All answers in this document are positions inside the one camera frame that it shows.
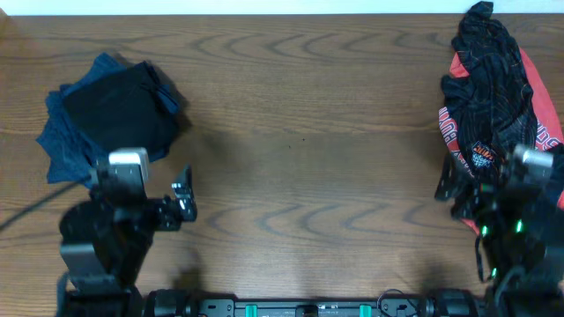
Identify black polo shirt white logo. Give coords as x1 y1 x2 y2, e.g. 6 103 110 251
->
63 62 180 161

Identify red garment white lettering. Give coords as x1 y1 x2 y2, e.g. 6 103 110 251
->
438 47 564 237

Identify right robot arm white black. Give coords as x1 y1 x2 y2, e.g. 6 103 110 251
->
421 146 563 316

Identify folded navy blue garment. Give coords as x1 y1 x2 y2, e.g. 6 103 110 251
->
36 52 181 190

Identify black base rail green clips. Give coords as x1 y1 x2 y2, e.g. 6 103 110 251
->
145 288 486 317

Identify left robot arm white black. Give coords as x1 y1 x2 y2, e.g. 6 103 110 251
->
56 164 197 316

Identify black patterned orange line garment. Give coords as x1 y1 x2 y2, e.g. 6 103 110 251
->
441 1 563 208

